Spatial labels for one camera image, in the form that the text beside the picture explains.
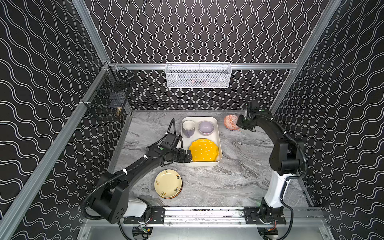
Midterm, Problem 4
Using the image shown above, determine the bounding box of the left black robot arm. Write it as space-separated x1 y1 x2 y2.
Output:
81 119 193 224

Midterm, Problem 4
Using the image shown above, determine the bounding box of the red patterned bowl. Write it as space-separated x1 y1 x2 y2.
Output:
224 115 240 131

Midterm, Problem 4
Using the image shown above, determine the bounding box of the black wire wall basket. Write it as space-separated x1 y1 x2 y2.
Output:
82 62 136 123

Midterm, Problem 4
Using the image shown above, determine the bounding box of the clear wire wall basket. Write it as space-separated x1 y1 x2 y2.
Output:
165 62 232 89

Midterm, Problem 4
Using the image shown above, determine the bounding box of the orange rimmed plate underneath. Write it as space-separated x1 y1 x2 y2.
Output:
158 187 183 199

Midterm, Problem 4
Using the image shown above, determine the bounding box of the lavender mug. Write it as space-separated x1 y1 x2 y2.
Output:
182 120 196 138

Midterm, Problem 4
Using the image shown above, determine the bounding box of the yellow dotted scalloped plate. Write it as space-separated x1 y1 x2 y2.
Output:
189 139 220 162

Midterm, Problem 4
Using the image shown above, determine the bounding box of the white plastic bin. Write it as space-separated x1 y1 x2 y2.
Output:
181 117 223 167

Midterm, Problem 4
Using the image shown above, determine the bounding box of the cream plate with characters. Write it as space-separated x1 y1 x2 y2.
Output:
154 169 183 193

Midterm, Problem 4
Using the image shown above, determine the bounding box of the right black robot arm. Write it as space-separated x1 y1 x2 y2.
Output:
237 100 308 224

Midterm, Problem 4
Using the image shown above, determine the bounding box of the lavender bowl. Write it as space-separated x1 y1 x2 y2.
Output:
199 121 215 136

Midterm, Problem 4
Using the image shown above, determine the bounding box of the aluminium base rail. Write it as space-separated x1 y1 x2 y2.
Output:
84 207 326 228

